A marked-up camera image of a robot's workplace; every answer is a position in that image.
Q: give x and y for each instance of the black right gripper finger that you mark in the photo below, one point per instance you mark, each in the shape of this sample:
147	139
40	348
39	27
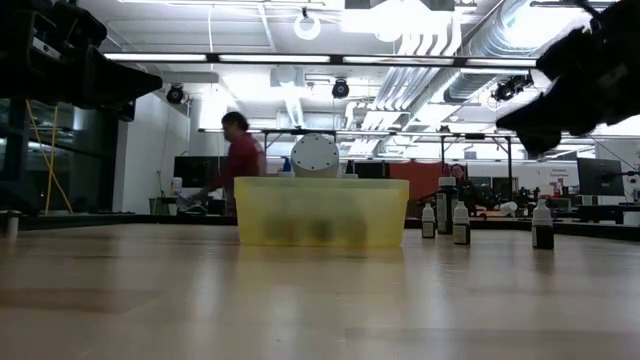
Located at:
550	106
555	128

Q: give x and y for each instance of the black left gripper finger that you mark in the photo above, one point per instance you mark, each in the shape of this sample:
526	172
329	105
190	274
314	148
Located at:
120	77
125	99

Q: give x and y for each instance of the tall bottle with purple tip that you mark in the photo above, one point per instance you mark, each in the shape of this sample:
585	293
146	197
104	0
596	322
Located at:
446	205

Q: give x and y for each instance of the small green dropper bottle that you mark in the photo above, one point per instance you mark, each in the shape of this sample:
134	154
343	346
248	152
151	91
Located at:
461	225

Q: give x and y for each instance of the small white-capped dropper bottle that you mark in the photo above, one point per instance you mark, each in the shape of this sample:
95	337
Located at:
542	235
428	222

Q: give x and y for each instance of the tall bottle with blue tip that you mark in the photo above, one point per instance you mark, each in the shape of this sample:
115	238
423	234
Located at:
286	165

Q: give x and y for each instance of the tall bottle with black tip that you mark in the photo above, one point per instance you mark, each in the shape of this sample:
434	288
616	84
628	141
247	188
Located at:
350	175

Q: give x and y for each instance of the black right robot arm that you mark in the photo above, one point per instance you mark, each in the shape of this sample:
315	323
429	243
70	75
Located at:
620	15

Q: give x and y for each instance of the black ceiling spotlight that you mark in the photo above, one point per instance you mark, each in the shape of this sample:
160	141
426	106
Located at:
510	87
175	94
340	89

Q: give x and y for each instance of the black computer monitor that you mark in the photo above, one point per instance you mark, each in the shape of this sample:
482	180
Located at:
600	177
195	170

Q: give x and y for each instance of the black background workbench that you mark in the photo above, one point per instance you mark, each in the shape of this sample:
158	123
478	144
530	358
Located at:
600	212

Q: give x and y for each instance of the white jug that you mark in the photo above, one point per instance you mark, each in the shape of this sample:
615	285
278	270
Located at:
176	186

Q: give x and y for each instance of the person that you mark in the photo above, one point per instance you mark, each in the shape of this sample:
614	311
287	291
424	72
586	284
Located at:
466	192
245	160

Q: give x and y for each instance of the orange partition panel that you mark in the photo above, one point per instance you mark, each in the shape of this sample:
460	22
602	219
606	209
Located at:
420	180

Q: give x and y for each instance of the overhead light bar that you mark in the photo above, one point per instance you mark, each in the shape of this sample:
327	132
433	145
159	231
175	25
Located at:
275	58

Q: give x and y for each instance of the white perforated cylinder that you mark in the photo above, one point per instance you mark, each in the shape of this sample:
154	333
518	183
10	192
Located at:
315	155

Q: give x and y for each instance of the yellow translucent plastic bin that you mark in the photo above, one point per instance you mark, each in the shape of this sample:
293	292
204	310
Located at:
320	200

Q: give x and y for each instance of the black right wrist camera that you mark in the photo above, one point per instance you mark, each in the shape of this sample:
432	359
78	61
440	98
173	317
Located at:
565	53

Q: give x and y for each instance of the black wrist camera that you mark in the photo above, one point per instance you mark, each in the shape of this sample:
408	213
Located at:
80	22
565	53

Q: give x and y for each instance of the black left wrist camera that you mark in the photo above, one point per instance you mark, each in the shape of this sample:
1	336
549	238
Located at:
80	22

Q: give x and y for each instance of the small white post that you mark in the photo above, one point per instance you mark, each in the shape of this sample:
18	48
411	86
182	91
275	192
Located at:
12	225

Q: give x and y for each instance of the black background rig frame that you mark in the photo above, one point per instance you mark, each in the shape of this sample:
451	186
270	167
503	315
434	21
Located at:
300	132

